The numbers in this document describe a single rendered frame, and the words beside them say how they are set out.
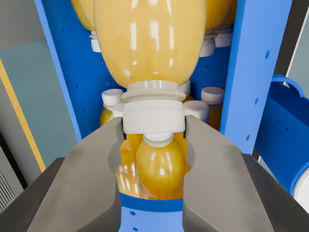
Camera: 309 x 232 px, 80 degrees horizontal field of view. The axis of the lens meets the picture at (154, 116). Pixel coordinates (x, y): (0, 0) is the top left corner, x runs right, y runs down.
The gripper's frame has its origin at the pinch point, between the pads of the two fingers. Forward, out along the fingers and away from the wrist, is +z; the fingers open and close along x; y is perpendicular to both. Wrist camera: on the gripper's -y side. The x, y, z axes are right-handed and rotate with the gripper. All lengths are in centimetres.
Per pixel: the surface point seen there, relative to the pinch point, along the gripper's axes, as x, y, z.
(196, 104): 5.6, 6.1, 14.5
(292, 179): 33, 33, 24
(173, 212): 1.4, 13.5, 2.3
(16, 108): -122, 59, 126
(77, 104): -13.2, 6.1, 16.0
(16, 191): -145, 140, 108
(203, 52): 5.6, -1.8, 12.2
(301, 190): 35, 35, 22
